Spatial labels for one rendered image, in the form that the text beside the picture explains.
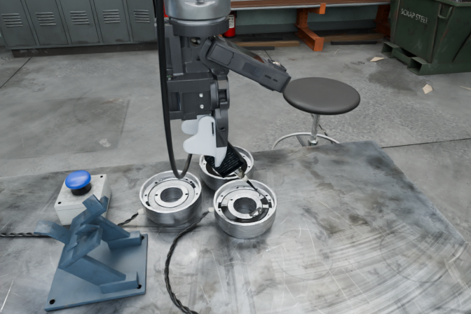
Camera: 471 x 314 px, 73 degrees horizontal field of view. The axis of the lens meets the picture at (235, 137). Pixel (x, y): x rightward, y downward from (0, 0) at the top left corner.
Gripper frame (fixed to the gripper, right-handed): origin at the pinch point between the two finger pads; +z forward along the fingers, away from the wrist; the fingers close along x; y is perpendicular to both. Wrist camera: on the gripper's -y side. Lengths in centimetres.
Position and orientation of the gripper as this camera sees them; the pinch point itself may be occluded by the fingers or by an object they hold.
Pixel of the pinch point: (220, 153)
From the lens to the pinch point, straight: 48.8
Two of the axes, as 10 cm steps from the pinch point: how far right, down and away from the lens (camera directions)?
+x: 1.9, 5.5, -8.1
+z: 0.0, 8.3, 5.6
